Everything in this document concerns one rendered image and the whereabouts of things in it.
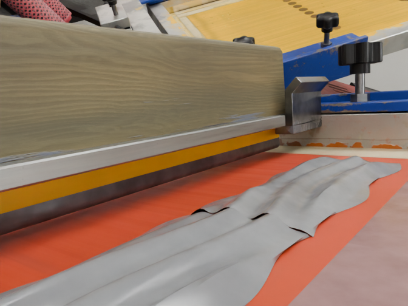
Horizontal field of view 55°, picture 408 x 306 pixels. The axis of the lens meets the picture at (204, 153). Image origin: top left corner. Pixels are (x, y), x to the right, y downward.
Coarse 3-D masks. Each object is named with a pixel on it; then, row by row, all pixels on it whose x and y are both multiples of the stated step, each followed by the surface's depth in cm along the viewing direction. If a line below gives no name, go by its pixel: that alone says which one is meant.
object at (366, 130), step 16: (368, 112) 40; (384, 112) 39; (400, 112) 38; (320, 128) 42; (336, 128) 41; (352, 128) 40; (368, 128) 39; (384, 128) 38; (400, 128) 38; (288, 144) 45; (304, 144) 44; (320, 144) 43; (336, 144) 42; (352, 144) 41; (368, 144) 40; (384, 144) 39; (400, 144) 38
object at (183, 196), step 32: (256, 160) 37; (288, 160) 36; (384, 160) 33; (160, 192) 27; (192, 192) 26; (224, 192) 26; (384, 192) 23; (320, 224) 19; (352, 224) 18; (384, 224) 18
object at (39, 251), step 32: (64, 224) 21; (96, 224) 21; (128, 224) 21; (0, 256) 17; (32, 256) 17; (64, 256) 17; (288, 256) 15; (320, 256) 15; (352, 256) 15; (384, 256) 15; (0, 288) 14; (288, 288) 13; (320, 288) 13; (352, 288) 13; (384, 288) 12
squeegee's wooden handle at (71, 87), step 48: (0, 48) 17; (48, 48) 19; (96, 48) 21; (144, 48) 24; (192, 48) 27; (240, 48) 32; (0, 96) 17; (48, 96) 19; (96, 96) 21; (144, 96) 24; (192, 96) 27; (240, 96) 32; (0, 144) 17; (48, 144) 19; (96, 144) 21
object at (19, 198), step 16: (208, 144) 31; (224, 144) 32; (240, 144) 34; (144, 160) 25; (160, 160) 26; (176, 160) 28; (192, 160) 29; (80, 176) 21; (96, 176) 22; (112, 176) 23; (128, 176) 24; (0, 192) 18; (16, 192) 19; (32, 192) 19; (48, 192) 20; (64, 192) 21; (0, 208) 18; (16, 208) 19
